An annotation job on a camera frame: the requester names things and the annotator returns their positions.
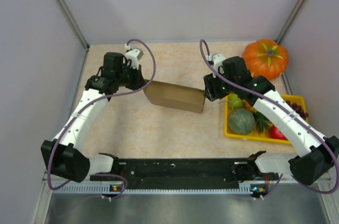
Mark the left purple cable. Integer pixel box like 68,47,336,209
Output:
47,39,157,200

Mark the orange pumpkin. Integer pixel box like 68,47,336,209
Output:
242,39,289,80

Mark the right corner aluminium post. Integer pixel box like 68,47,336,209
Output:
275,0,307,44

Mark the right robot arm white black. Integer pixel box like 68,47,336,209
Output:
203,54,338,186

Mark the yellow plastic tray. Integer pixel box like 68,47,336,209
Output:
224,94,307,145

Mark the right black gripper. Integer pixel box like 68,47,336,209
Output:
204,68,238,101

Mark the corner aluminium post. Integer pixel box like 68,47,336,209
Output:
56,0,89,51
275,0,307,44

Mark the purple grape bunch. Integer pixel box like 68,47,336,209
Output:
286,101,309,120

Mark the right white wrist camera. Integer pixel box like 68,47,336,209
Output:
206,53,226,74

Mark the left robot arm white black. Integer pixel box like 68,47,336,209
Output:
41,48,145,183

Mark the aluminium frame beam front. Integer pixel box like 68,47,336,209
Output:
42,160,332,195

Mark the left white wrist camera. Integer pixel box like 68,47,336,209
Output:
125,44,144,70

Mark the left corner aluminium post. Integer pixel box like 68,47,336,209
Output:
56,0,89,51

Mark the brown cardboard box sheet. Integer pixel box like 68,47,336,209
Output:
144,81,205,114

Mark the red apple lower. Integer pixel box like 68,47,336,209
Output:
269,126,287,140

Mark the purple cable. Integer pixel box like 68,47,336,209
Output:
199,39,339,200
47,39,157,200

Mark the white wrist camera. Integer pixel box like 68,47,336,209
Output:
125,44,144,70
206,53,226,74

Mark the green lime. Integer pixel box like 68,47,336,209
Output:
227,94,244,110

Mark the green melon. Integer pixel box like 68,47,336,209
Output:
227,109,256,136

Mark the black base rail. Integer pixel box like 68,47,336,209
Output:
86,158,280,190

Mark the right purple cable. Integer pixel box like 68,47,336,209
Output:
199,39,339,200

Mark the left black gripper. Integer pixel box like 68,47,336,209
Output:
115,62,146,91

